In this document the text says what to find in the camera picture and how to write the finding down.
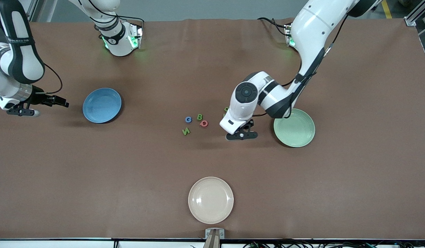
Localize beige plate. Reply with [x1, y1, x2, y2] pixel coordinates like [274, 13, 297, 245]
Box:
[188, 176, 234, 225]

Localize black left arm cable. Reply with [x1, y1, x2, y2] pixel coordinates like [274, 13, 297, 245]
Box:
[252, 14, 349, 117]

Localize brown table cover sheet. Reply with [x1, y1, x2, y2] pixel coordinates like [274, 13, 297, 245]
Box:
[0, 18, 425, 240]

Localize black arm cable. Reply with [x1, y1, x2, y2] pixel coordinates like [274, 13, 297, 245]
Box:
[252, 14, 349, 117]
[43, 63, 63, 95]

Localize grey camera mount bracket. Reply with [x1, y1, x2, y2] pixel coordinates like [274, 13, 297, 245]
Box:
[203, 228, 225, 248]

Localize black cable bundle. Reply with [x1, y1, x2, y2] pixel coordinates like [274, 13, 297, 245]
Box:
[243, 238, 425, 248]

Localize aluminium frame profile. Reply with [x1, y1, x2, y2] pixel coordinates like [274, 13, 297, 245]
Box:
[404, 0, 425, 27]
[24, 0, 39, 22]

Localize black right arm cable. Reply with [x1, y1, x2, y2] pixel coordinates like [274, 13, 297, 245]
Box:
[43, 63, 63, 95]

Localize blue plate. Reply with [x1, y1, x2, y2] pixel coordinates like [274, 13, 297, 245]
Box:
[82, 87, 122, 124]

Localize black base cable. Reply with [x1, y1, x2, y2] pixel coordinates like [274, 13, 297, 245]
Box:
[94, 0, 145, 24]
[257, 17, 292, 37]

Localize white table edge rail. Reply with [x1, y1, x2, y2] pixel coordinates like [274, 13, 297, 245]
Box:
[0, 239, 425, 248]

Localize green plate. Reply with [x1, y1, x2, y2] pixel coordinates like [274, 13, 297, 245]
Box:
[273, 108, 316, 148]

